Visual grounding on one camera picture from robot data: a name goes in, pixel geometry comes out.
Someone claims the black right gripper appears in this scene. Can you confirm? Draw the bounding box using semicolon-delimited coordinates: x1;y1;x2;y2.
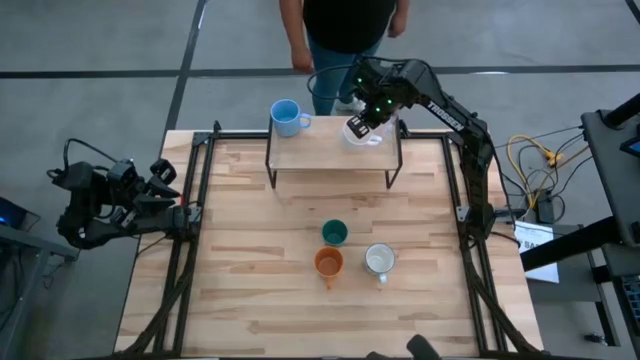
347;58;419;140

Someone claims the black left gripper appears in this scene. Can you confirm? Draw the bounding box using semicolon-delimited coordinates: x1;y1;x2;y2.
107;158;181;224

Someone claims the white ribbed mug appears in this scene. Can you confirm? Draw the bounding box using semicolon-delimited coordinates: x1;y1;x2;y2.
342;117;384;149

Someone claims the light blue mug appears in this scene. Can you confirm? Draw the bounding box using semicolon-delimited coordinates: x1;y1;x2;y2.
270;98;312;138

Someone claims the green plastic cup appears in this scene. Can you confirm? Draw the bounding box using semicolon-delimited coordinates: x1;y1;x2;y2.
321;218;350;248

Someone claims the navy white floral mug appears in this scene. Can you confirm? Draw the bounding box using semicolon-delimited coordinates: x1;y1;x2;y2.
363;242;397;285

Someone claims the orange mug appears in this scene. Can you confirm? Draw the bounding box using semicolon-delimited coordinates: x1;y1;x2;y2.
313;245;345;291

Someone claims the wooden shelf with black legs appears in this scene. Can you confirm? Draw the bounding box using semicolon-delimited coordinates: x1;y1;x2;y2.
266;109;409;190

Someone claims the person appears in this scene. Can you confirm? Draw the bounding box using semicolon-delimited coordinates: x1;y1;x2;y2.
278;0;410;117

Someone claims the grey side table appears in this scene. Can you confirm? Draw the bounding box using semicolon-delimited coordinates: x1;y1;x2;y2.
0;197;81;360

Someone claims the blue-lit laptop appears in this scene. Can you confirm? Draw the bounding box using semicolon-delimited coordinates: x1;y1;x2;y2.
0;197;41;232

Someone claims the black power brick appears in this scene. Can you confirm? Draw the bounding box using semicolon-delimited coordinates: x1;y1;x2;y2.
537;194;566;225

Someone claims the white paper sheet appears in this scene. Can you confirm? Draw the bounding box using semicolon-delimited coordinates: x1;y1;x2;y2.
513;219;560;284

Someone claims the black equipment cart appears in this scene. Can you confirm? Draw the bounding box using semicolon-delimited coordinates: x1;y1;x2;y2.
519;92;640;360

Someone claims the tablet with blue screen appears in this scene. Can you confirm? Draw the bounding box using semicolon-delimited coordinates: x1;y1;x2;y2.
619;137;640;159

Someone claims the black keyboard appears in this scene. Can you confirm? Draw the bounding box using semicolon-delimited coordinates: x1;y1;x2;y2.
619;272;640;341

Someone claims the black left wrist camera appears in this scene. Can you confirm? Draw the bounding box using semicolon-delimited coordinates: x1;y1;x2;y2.
106;158;140;185

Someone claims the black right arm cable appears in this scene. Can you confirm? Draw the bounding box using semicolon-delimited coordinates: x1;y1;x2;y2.
305;63;364;101

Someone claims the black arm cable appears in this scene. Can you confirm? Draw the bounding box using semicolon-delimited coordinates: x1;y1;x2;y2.
305;63;364;101
47;138;109;174

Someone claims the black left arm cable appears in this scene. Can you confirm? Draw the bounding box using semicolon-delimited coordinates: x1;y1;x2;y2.
47;138;109;174

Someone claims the yellow extension cable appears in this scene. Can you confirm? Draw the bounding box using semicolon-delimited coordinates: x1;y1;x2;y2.
506;133;591;211

